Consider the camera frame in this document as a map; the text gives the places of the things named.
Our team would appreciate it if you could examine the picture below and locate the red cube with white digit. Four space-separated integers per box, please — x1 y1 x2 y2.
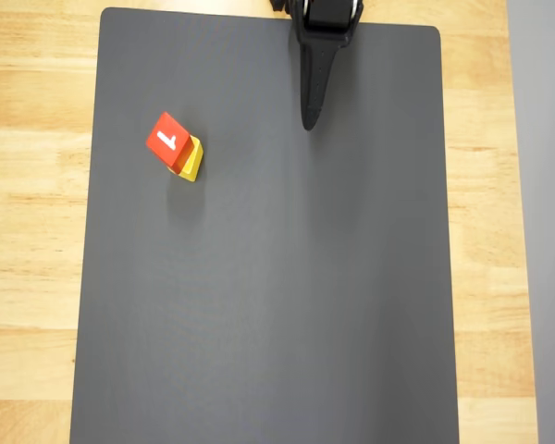
145 111 196 176

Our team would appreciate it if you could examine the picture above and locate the yellow cube with white digit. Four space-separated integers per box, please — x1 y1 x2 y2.
166 134 205 183

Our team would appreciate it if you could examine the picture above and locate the dark grey mat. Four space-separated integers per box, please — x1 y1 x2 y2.
68 6 461 444

